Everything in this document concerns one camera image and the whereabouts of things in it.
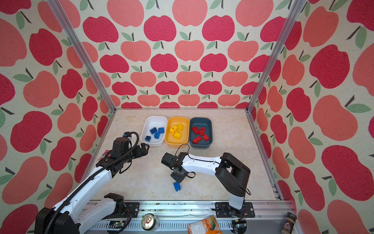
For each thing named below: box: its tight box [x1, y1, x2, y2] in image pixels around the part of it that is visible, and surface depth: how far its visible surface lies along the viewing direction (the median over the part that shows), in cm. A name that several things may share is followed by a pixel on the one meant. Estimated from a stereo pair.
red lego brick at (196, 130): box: [191, 126, 201, 136], surface depth 107 cm
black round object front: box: [230, 217, 247, 234], surface depth 73 cm
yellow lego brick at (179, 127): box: [176, 123, 184, 132], surface depth 109 cm
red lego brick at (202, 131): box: [200, 126, 206, 136], surface depth 107 cm
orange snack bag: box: [187, 215, 223, 234], surface depth 69 cm
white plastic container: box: [140, 115, 168, 147], surface depth 107 cm
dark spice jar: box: [280, 211, 298, 234], surface depth 70 cm
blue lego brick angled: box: [149, 126, 158, 135], surface depth 107 cm
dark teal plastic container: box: [188, 117, 213, 149], surface depth 106 cm
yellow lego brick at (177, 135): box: [173, 132, 182, 140], surface depth 104 cm
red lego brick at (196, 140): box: [191, 136, 203, 145], surface depth 103 cm
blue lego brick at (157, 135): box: [153, 131, 161, 139], surface depth 106 cm
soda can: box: [141, 213, 159, 232], surface depth 64 cm
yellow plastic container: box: [164, 116, 190, 148], surface depth 106 cm
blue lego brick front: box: [173, 181, 181, 192], surface depth 82 cm
